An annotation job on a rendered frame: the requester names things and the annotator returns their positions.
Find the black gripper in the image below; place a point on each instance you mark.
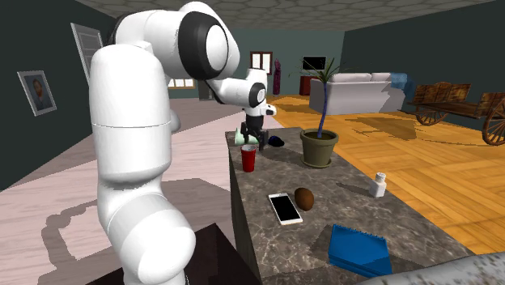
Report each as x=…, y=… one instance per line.
x=254, y=123

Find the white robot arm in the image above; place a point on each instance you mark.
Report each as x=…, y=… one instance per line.
x=130, y=118

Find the red plastic cup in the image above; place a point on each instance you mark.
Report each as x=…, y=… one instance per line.
x=248, y=158

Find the purple standing figure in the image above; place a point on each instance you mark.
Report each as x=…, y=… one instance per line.
x=276, y=77

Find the potted plant in green pot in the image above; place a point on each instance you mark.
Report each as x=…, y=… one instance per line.
x=318, y=148

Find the red cabinet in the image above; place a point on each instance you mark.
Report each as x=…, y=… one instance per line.
x=304, y=85

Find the brown framed window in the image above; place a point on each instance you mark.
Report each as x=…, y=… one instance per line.
x=261, y=61

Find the white smartphone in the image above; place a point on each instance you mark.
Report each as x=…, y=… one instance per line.
x=285, y=208

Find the brown coconut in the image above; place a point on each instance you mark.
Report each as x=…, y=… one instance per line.
x=304, y=199

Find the wide pale framed window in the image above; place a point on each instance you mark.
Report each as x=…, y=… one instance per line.
x=181, y=83

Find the black television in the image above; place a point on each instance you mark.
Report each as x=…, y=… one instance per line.
x=314, y=63

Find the white sofa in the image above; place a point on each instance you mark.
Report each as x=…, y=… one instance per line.
x=351, y=96

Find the dark robot stand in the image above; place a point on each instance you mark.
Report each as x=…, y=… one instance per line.
x=213, y=256

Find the white small bottle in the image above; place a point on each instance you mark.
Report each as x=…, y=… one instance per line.
x=378, y=187

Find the blue notebook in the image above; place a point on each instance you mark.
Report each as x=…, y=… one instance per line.
x=357, y=248

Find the wooden cart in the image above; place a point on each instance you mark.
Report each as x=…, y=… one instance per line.
x=453, y=103

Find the grey speckled rounded object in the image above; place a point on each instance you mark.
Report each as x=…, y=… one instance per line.
x=446, y=272

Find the framed portrait wall picture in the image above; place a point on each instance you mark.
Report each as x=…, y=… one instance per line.
x=36, y=93

